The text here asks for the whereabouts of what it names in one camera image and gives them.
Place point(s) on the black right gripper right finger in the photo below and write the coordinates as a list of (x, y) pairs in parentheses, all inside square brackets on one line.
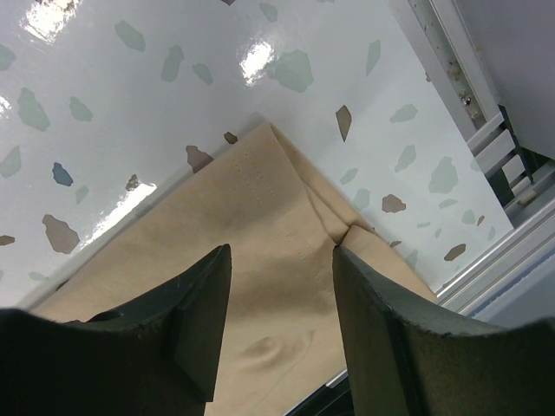
[(408, 356)]

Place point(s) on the aluminium frame rail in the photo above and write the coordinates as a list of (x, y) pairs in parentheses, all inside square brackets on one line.
[(446, 134)]

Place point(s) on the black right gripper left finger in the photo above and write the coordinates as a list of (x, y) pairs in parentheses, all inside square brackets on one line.
[(157, 354)]

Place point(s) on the beige t shirt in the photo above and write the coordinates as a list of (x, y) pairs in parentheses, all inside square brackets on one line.
[(282, 220)]

